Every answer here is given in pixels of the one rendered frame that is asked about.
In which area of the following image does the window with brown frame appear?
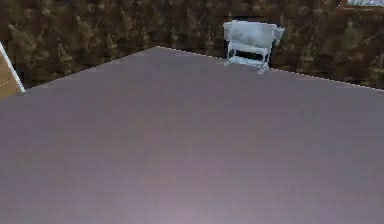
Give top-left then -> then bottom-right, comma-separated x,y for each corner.
338,0 -> 384,12

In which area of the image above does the brown door with white edge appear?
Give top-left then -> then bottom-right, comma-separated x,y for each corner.
0,41 -> 27,100

